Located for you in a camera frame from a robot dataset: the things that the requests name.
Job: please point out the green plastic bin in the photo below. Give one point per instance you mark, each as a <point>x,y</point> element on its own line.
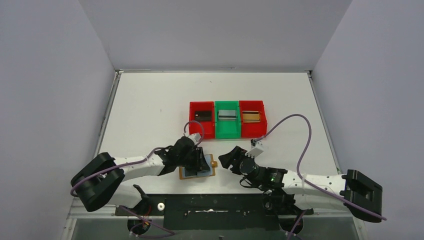
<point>228,129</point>

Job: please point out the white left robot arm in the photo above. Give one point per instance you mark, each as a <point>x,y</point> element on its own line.
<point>100,182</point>

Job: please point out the gold card in bin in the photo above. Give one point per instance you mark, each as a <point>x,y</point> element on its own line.
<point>251,116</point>

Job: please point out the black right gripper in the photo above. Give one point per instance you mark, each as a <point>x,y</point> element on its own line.
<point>236,159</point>

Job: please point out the right red plastic bin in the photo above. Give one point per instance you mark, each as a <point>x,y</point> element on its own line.
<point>254,129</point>

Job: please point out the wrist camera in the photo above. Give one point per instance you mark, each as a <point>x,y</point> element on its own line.
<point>257,148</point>
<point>195,137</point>

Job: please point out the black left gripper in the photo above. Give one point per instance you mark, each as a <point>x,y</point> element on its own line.
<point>197,159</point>

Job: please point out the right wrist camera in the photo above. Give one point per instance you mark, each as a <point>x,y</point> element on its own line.
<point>257,148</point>

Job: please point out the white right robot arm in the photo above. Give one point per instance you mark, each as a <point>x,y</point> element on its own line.
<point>352,192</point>

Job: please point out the red plastic bin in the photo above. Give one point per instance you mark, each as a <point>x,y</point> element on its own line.
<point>206,128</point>
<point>254,129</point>

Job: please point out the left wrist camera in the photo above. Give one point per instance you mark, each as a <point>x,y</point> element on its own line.
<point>195,137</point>

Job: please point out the black card in bin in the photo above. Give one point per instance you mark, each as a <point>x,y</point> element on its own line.
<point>203,116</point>

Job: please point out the silver card in bin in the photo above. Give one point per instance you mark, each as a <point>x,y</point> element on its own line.
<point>227,115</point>

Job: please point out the yellow leather card holder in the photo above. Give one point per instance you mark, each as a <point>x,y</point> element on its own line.
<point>211,162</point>

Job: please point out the left red plastic bin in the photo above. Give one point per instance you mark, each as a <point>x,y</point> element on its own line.
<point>206,128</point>

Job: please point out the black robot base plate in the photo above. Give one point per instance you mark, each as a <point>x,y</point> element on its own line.
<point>180,212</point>

